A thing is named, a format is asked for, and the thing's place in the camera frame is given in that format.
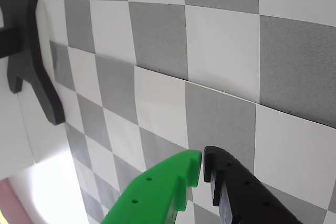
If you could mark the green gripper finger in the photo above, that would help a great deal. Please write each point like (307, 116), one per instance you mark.
(155, 195)

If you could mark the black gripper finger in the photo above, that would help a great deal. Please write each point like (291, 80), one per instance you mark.
(244, 197)

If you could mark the grey white checkerboard mat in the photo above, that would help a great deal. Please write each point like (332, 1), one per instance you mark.
(215, 51)

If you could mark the black stand base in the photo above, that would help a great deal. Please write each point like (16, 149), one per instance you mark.
(29, 51)

